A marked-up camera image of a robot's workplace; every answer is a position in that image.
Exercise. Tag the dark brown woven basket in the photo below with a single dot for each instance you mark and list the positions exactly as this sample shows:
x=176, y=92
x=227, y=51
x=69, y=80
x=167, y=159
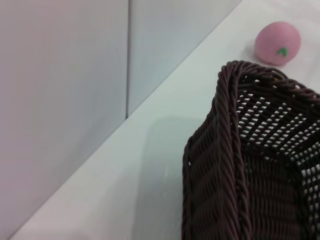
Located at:
x=225, y=175

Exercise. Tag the pink peach toy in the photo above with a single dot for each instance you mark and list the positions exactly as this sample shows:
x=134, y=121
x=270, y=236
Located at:
x=275, y=42

